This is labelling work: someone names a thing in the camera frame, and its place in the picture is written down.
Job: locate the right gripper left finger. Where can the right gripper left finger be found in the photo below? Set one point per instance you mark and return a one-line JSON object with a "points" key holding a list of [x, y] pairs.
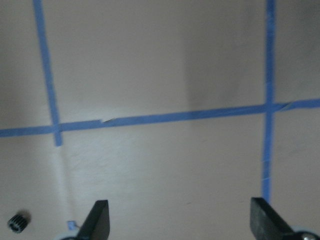
{"points": [[97, 224]]}

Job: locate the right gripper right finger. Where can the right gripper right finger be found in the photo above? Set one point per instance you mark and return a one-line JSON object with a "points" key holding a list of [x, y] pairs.
{"points": [[266, 223]]}

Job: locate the small black bearing gear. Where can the small black bearing gear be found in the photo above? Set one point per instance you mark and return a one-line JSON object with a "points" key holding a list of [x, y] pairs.
{"points": [[18, 222]]}

